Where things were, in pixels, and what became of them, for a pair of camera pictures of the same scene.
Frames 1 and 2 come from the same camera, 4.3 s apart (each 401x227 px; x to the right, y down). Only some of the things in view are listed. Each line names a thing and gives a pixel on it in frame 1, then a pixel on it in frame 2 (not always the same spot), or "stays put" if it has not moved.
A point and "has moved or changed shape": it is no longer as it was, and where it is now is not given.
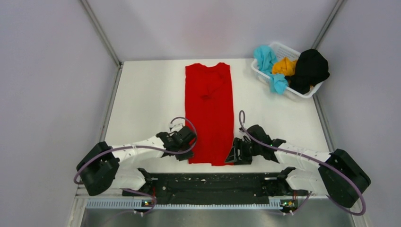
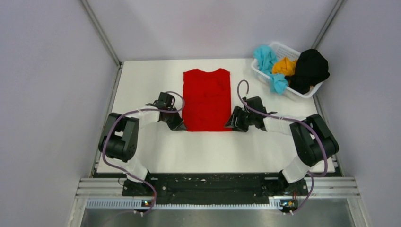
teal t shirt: [267, 58] stays put
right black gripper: [242, 159] -> [238, 113]
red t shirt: [209, 105] has moved or changed shape
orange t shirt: [286, 66] stays put
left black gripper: [187, 155] -> [178, 125]
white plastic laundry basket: [281, 51] stays put
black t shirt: [311, 68] stays put
